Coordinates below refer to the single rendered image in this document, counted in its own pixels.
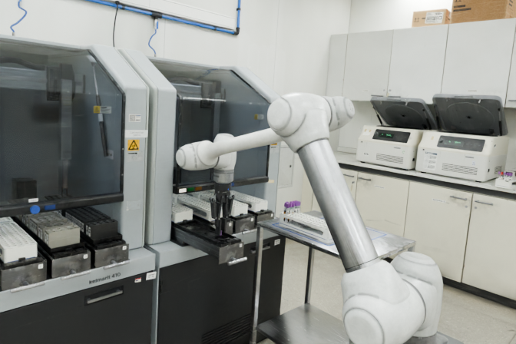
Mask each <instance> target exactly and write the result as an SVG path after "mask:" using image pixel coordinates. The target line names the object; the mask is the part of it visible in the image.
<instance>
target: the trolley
mask: <svg viewBox="0 0 516 344"><path fill-rule="evenodd" d="M304 214H307V215H310V216H313V217H317V218H319V219H322V220H325V219H324V217H323V214H322V212H319V211H316V210H312V211H308V212H305V213H304ZM256 225H257V232H256V254H255V266H254V278H253V299H252V311H251V323H250V344H256V331H258V332H260V333H261V334H263V335H264V336H265V337H267V338H268V339H270V340H271V341H273V342H274V343H276V344H354V343H353V342H351V340H350V338H349V337H348V336H347V334H346V331H345V329H344V326H343V322H342V320H340V319H337V318H336V317H334V316H332V315H330V314H328V313H326V312H324V311H322V310H321V309H319V308H317V307H315V306H313V305H311V304H310V297H311V288H312V279H313V261H314V253H315V250H318V251H321V252H323V253H326V254H329V255H330V256H334V257H336V258H338V259H340V256H339V253H338V251H337V249H336V246H335V244H334V242H331V243H324V242H322V241H320V240H318V239H315V238H313V237H310V236H307V235H305V234H302V233H299V232H296V231H294V230H291V229H288V228H285V227H282V226H280V218H276V219H271V220H264V221H261V222H257V223H256ZM365 227H366V229H367V230H368V233H369V235H370V238H371V240H372V242H373V245H374V247H375V250H376V252H377V254H378V256H379V259H381V260H382V259H385V258H386V257H389V256H391V255H394V254H396V253H399V252H401V251H403V250H406V249H408V251H406V252H415V245H416V241H414V240H410V239H407V238H404V237H402V236H397V235H395V234H392V233H387V232H385V231H382V230H377V229H375V228H371V227H368V226H365ZM263 229H265V230H268V231H270V232H273V233H276V234H278V235H280V236H282V237H285V238H288V239H290V240H293V241H296V242H297V243H301V244H303V245H306V246H309V256H308V266H307V275H306V293H305V302H304V304H303V305H301V306H298V307H296V308H295V309H291V310H290V311H288V312H286V313H283V314H281V315H279V316H277V317H274V318H272V319H270V320H267V321H265V322H263V323H261V324H259V325H257V317H258V305H259V294H260V273H261V261H262V250H263Z"/></svg>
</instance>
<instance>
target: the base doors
mask: <svg viewBox="0 0 516 344"><path fill-rule="evenodd" d="M340 169H341V171H342V173H343V174H346V175H350V176H354V177H348V176H345V175H343V176H344V178H345V180H346V183H347V185H348V187H349V190H350V192H351V194H352V197H353V199H354V201H355V203H356V206H357V208H358V210H359V212H360V215H361V217H362V220H363V222H364V224H365V226H368V227H371V228H375V229H377V230H382V231H385V232H387V233H392V234H395V235H397V236H401V237H404V238H407V239H410V240H414V241H416V245H415V253H420V254H424V255H426V256H429V257H431V258H432V259H433V260H434V261H435V263H436V264H437V265H438V268H439V270H440V272H441V275H442V276H444V277H447V278H449V279H451V280H455V281H458V282H461V278H462V282H463V283H466V284H468V285H471V286H475V287H478V288H480V289H484V290H487V291H489V292H492V293H495V294H498V295H500V296H504V297H507V298H509V299H513V300H516V201H513V200H506V199H501V198H497V197H490V196H485V195H481V194H476V193H474V194H473V193H468V192H464V191H460V190H452V189H448V188H444V187H436V186H432V185H427V184H420V183H416V182H412V181H407V180H400V179H395V178H391V177H383V176H379V175H374V174H367V173H363V172H358V171H354V170H347V169H342V168H340ZM358 177H361V178H365V179H371V180H370V181H369V180H362V179H359V178H358ZM353 181H355V183H354V184H352V182H353ZM375 185H377V186H380V187H384V188H385V189H382V188H378V187H375ZM351 186H352V191H351ZM450 196H455V197H460V198H464V199H465V198H467V200H460V199H457V198H453V197H450ZM472 196H473V200H472ZM432 198H433V199H438V200H445V203H442V202H438V201H433V200H432ZM475 200H479V201H481V202H485V203H493V204H494V205H493V206H492V205H488V204H484V203H477V202H475ZM471 202H472V206H471ZM465 205H467V206H468V207H467V208H465ZM475 207H477V209H475ZM312 210H316V211H319V212H322V211H321V210H320V207H319V205H318V202H317V200H316V197H315V194H314V193H313V189H312V188H311V185H310V183H309V180H308V177H307V176H306V172H305V170H304V171H303V190H302V199H301V210H300V213H305V212H308V211H312ZM470 214H471V218H470ZM469 219H470V224H469ZM468 225H469V229H468ZM467 237H468V241H467ZM466 243H467V247H466ZM465 248H466V253H465ZM464 260H465V265H464ZM463 266H464V270H463ZM462 272H463V276H462Z"/></svg>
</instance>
